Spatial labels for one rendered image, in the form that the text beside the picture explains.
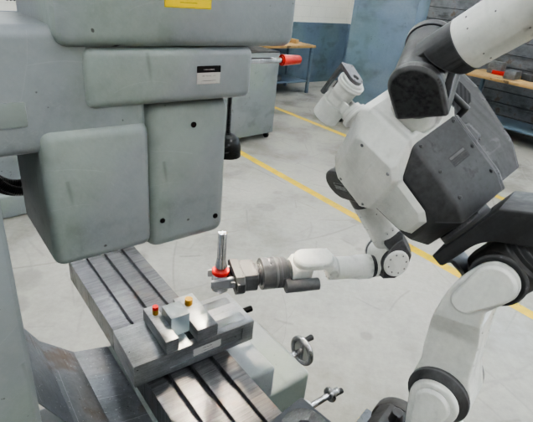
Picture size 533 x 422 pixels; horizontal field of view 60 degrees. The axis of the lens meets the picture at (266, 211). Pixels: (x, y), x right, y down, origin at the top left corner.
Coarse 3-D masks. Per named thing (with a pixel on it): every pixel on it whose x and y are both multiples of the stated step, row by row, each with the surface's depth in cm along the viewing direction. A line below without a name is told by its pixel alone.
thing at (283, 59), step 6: (282, 54) 98; (288, 54) 99; (252, 60) 93; (258, 60) 94; (264, 60) 95; (270, 60) 96; (276, 60) 97; (282, 60) 98; (288, 60) 98; (294, 60) 99; (300, 60) 100
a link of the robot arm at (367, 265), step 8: (368, 248) 136; (376, 248) 132; (336, 256) 131; (344, 256) 131; (352, 256) 131; (360, 256) 131; (368, 256) 131; (376, 256) 131; (384, 256) 127; (344, 264) 128; (352, 264) 129; (360, 264) 129; (368, 264) 129; (376, 264) 130; (344, 272) 128; (352, 272) 128; (360, 272) 129; (368, 272) 129; (376, 272) 131; (384, 272) 128
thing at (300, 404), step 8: (304, 400) 91; (288, 408) 89; (296, 408) 89; (304, 408) 89; (312, 408) 89; (280, 416) 87; (288, 416) 86; (296, 416) 86; (304, 416) 86; (312, 416) 86; (320, 416) 86
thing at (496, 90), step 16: (432, 0) 821; (448, 0) 798; (464, 0) 776; (480, 0) 756; (432, 16) 827; (448, 16) 804; (528, 48) 714; (512, 64) 737; (528, 64) 719; (480, 80) 783; (496, 96) 768; (512, 96) 748; (528, 96) 729; (496, 112) 773; (512, 112) 753; (528, 112) 734
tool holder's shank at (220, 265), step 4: (220, 232) 115; (224, 232) 116; (220, 236) 115; (224, 236) 115; (220, 240) 115; (224, 240) 115; (220, 244) 116; (224, 244) 116; (220, 248) 116; (224, 248) 116; (220, 252) 117; (224, 252) 117; (220, 256) 117; (224, 256) 118; (216, 260) 119; (220, 260) 118; (224, 260) 118; (216, 264) 119; (220, 264) 118; (224, 264) 118; (216, 268) 120; (220, 268) 119; (224, 268) 119
